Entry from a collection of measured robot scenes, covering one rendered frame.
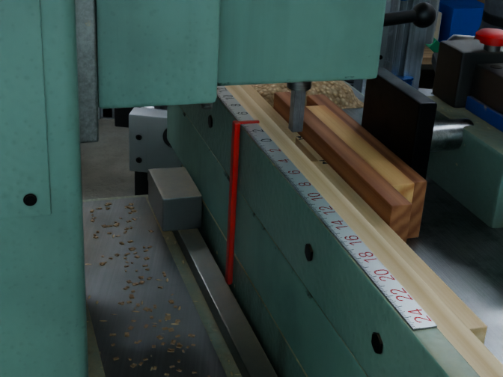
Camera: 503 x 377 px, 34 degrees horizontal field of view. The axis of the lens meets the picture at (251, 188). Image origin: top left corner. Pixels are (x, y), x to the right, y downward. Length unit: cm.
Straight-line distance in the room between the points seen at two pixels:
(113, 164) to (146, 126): 179
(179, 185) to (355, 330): 36
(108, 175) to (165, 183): 211
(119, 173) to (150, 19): 239
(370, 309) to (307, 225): 9
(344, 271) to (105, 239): 37
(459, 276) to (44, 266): 27
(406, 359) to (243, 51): 26
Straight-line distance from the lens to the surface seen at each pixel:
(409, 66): 149
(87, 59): 53
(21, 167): 50
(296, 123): 66
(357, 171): 59
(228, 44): 59
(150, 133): 121
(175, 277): 74
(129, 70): 54
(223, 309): 67
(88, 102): 53
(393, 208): 54
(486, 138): 66
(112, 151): 310
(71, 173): 51
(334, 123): 68
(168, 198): 77
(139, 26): 53
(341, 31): 61
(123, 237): 81
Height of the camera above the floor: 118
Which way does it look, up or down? 25 degrees down
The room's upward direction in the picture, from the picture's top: 3 degrees clockwise
